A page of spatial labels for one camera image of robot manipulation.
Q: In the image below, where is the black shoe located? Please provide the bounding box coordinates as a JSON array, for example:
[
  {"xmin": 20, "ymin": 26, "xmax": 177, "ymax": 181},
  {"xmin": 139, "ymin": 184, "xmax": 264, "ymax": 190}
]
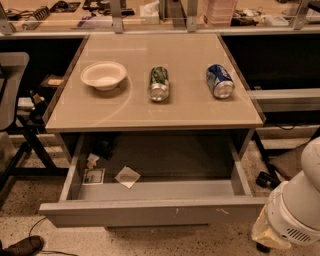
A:
[{"xmin": 0, "ymin": 235, "xmax": 44, "ymax": 256}]

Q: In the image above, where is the grey top drawer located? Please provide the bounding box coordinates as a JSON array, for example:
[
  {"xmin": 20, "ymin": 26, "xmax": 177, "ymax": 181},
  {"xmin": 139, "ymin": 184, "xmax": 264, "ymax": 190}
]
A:
[{"xmin": 39, "ymin": 130, "xmax": 265, "ymax": 228}]

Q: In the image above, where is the beige top drawer cabinet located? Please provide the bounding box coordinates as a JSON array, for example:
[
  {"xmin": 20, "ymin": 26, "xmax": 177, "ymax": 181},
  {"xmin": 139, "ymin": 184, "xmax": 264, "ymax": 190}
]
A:
[{"xmin": 42, "ymin": 32, "xmax": 267, "ymax": 164}]

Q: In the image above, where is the crumpled paper scrap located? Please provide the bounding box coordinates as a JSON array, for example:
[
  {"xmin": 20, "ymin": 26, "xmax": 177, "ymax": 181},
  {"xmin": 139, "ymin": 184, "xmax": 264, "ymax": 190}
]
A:
[{"xmin": 86, "ymin": 153, "xmax": 99, "ymax": 169}]

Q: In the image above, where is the white paper bowl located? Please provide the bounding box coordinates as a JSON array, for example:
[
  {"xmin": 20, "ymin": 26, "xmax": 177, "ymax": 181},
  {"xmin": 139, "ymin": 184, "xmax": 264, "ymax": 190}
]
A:
[{"xmin": 80, "ymin": 61, "xmax": 127, "ymax": 91}]

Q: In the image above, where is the black floor cable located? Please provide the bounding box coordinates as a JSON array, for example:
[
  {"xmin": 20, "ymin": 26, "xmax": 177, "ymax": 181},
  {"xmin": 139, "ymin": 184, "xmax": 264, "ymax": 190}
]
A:
[{"xmin": 28, "ymin": 216, "xmax": 79, "ymax": 256}]

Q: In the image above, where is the square paper card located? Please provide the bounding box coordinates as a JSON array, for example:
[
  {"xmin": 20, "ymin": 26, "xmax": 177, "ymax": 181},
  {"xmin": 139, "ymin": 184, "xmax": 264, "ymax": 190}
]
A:
[{"xmin": 115, "ymin": 166, "xmax": 140, "ymax": 189}]

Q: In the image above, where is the white tissue box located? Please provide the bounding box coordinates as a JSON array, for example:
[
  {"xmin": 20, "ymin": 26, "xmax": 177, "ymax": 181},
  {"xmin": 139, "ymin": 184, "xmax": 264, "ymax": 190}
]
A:
[{"xmin": 140, "ymin": 0, "xmax": 160, "ymax": 25}]

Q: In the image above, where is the grey office chair left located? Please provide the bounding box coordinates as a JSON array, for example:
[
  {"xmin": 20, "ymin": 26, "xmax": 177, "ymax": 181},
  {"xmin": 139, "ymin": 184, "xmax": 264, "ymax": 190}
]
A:
[{"xmin": 0, "ymin": 51, "xmax": 69, "ymax": 204}]

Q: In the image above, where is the pink plastic storage box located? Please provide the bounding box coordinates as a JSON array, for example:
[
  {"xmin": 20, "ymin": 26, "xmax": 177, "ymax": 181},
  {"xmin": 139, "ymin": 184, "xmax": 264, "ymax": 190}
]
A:
[{"xmin": 202, "ymin": 0, "xmax": 238, "ymax": 26}]

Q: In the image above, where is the green soda can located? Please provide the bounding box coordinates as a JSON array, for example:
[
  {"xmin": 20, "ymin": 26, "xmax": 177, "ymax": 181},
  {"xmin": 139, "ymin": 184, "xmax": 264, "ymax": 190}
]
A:
[{"xmin": 148, "ymin": 66, "xmax": 169, "ymax": 102}]

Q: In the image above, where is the black power strip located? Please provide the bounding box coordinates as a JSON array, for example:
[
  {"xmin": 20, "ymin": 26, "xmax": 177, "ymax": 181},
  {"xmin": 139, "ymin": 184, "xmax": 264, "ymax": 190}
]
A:
[{"xmin": 30, "ymin": 6, "xmax": 50, "ymax": 21}]

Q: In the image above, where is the blue soda can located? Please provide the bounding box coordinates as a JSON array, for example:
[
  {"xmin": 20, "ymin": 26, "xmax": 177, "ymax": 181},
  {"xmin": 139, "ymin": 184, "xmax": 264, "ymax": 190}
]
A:
[{"xmin": 206, "ymin": 64, "xmax": 235, "ymax": 99}]

